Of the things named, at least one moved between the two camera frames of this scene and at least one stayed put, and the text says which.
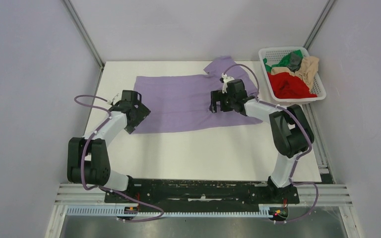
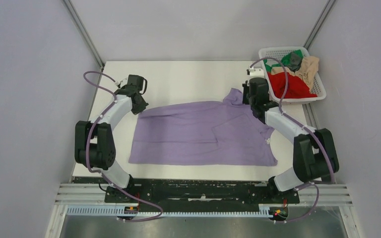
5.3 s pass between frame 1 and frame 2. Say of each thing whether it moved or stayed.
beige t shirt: stayed
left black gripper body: moved
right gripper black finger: moved
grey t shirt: stayed
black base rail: stayed
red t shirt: stayed
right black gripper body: moved
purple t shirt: moved
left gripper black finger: moved
